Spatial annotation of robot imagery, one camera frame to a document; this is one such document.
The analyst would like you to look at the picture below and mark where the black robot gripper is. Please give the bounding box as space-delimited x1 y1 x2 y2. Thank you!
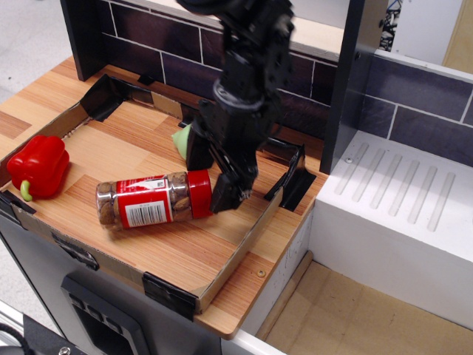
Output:
186 83 282 214

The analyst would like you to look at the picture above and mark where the red-lidded spice bottle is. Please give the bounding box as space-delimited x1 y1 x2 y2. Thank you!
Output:
95 170 212 231

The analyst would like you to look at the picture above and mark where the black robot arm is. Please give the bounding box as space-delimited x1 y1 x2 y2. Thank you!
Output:
180 1 294 214

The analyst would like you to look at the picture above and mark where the taped cardboard fence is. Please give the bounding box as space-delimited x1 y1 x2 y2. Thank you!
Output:
1 72 324 335

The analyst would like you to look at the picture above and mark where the green onion-shaped vegetable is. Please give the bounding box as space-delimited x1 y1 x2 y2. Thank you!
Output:
171 124 191 160

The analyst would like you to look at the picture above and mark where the red bell pepper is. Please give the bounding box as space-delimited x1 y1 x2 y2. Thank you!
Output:
7 135 69 202

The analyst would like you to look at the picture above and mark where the white ridged drainboard sink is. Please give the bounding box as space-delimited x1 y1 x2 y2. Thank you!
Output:
309 132 472 328

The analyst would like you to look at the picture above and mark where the dark grey vertical post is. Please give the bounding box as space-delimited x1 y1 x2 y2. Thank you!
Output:
320 0 387 174

